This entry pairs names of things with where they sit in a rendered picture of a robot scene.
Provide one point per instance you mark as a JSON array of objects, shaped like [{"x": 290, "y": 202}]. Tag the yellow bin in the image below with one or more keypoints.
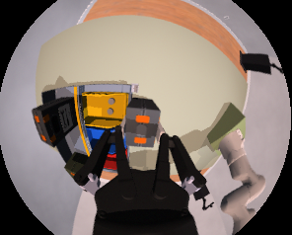
[{"x": 95, "y": 106}]

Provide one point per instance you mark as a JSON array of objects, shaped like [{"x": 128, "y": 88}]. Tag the blue open bin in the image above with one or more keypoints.
[{"x": 95, "y": 133}]

